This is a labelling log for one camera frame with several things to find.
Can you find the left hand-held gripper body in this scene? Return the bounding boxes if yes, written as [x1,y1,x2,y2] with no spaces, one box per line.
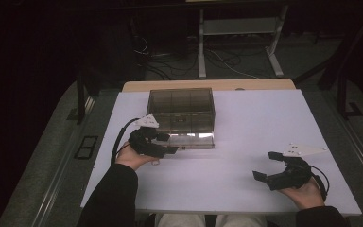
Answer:
[128,113,171,159]

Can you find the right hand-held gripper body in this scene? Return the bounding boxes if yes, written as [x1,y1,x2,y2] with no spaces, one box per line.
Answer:
[266,142,329,192]

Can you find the translucent drawer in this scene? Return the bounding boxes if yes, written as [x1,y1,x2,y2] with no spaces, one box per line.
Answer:
[152,131,216,150]

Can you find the dark translucent drawer box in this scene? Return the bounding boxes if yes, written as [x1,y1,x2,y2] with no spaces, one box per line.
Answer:
[146,87,216,134]

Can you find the person's left hand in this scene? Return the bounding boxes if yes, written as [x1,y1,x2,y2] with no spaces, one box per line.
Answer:
[114,141,154,171]

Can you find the person's right hand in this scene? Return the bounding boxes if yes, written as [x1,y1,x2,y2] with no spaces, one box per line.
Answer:
[278,177,326,211]

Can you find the person's legs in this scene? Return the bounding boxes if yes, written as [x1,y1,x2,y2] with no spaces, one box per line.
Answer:
[155,214,268,227]

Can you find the black metal stand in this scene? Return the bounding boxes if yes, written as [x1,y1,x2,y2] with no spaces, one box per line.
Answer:
[66,71,96,126]
[336,77,363,121]

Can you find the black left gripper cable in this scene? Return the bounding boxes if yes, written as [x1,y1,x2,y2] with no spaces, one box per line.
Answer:
[110,117,140,166]

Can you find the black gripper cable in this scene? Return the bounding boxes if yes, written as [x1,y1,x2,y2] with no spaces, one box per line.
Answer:
[110,117,140,166]
[309,165,331,201]

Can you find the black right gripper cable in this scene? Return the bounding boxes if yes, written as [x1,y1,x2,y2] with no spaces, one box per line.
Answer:
[309,165,331,201]

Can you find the black floor cables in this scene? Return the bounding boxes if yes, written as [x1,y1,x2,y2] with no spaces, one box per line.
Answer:
[133,37,200,81]

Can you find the white floor cable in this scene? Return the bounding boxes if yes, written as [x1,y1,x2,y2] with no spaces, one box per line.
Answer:
[213,49,261,79]

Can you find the white metal table frame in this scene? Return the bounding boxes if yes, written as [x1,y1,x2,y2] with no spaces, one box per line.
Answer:
[198,4,289,79]

